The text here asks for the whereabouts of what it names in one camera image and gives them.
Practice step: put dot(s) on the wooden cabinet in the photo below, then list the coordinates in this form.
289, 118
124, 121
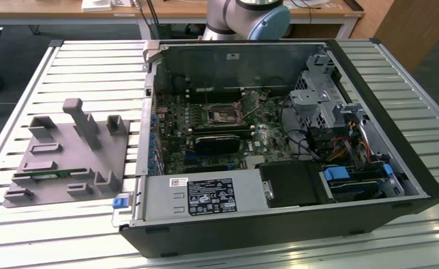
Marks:
410, 28

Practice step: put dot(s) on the blue case latch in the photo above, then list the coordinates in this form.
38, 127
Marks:
120, 203

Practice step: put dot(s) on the grey parts rack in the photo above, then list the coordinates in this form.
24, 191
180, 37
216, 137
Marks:
67, 159

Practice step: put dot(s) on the CPU socket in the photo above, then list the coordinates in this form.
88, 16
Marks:
223, 113

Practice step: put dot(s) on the metal drive cage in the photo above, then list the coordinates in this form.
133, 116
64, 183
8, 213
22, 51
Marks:
317, 96

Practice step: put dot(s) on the black open PC case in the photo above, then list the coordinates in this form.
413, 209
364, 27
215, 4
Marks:
243, 241

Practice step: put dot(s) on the black RAM slot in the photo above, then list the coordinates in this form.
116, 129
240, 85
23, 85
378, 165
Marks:
220, 135
220, 130
197, 88
197, 99
220, 127
197, 95
197, 92

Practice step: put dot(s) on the green RAM stick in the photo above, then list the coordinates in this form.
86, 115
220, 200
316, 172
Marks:
48, 174

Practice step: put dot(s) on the silver chipset heatsink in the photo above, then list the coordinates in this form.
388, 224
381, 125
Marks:
255, 162

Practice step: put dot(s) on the silver metal latch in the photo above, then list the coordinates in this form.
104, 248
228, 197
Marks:
269, 190

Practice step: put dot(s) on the silver power supply unit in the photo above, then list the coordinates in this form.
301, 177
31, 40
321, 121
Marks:
160, 201

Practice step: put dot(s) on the white box with print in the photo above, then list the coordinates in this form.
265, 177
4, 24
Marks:
124, 2

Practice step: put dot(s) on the black plastic shroud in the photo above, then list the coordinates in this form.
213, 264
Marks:
299, 182

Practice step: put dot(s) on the green motherboard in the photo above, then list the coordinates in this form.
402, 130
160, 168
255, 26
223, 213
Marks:
276, 140

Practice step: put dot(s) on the wooden desk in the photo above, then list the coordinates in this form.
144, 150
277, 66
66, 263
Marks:
36, 14

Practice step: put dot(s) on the blue disk carrier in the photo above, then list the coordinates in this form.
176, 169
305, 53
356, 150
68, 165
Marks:
336, 173

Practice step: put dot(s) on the round coin battery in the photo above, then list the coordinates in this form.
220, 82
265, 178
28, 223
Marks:
264, 97

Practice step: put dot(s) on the white cardboard box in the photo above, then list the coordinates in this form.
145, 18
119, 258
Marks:
96, 7

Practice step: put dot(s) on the small blue plastic clip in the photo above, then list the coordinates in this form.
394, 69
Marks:
388, 169

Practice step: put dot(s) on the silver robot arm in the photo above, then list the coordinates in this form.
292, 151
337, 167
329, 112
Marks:
223, 16

